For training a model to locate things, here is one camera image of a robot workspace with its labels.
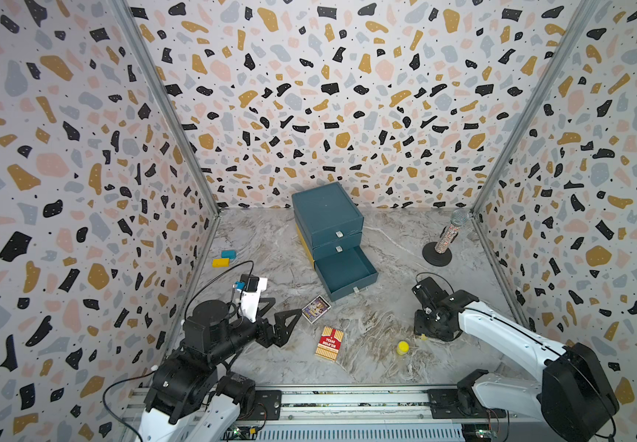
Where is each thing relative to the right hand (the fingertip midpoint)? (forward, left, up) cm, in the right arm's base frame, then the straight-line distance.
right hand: (422, 329), depth 85 cm
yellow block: (+25, +71, -1) cm, 75 cm away
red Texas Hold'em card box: (-5, +28, -1) cm, 29 cm away
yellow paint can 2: (-5, +7, 0) cm, 9 cm away
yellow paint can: (-4, +1, +5) cm, 7 cm away
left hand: (-6, +37, +26) cm, 45 cm away
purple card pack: (+6, +34, 0) cm, 34 cm away
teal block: (+28, +69, -1) cm, 75 cm away
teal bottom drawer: (+18, +24, +3) cm, 30 cm away
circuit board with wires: (-27, +51, -2) cm, 58 cm away
